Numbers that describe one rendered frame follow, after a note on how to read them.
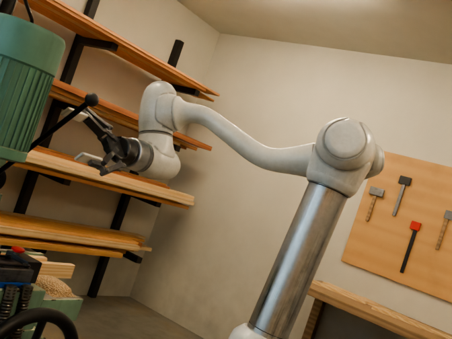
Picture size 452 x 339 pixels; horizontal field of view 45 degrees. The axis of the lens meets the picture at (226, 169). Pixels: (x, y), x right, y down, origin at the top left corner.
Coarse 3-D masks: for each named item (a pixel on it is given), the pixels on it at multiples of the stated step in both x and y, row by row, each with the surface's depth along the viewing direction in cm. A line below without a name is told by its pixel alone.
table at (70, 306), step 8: (48, 296) 136; (48, 304) 134; (56, 304) 136; (64, 304) 138; (72, 304) 141; (80, 304) 143; (64, 312) 139; (72, 312) 141; (72, 320) 142; (8, 336) 114; (24, 336) 117
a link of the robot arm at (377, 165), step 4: (376, 144) 145; (376, 148) 143; (380, 148) 144; (376, 152) 142; (380, 152) 143; (376, 156) 142; (380, 156) 142; (384, 156) 144; (376, 160) 142; (380, 160) 142; (384, 160) 144; (372, 164) 142; (376, 164) 142; (380, 164) 143; (372, 168) 143; (376, 168) 142; (380, 168) 143; (368, 172) 142; (372, 172) 143; (376, 172) 144; (368, 176) 145; (372, 176) 145
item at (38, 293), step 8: (0, 288) 110; (40, 288) 119; (0, 296) 109; (16, 296) 113; (32, 296) 116; (40, 296) 118; (0, 304) 110; (16, 304) 113; (32, 304) 117; (40, 304) 119; (24, 328) 117; (32, 328) 119
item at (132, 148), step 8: (104, 144) 144; (112, 144) 145; (120, 144) 149; (128, 144) 147; (136, 144) 150; (120, 152) 146; (128, 152) 147; (136, 152) 149; (112, 160) 149; (128, 160) 148
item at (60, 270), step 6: (42, 264) 149; (48, 264) 151; (54, 264) 153; (60, 264) 155; (66, 264) 157; (72, 264) 160; (42, 270) 150; (48, 270) 152; (54, 270) 154; (60, 270) 155; (66, 270) 157; (72, 270) 159; (54, 276) 154; (60, 276) 156; (66, 276) 158
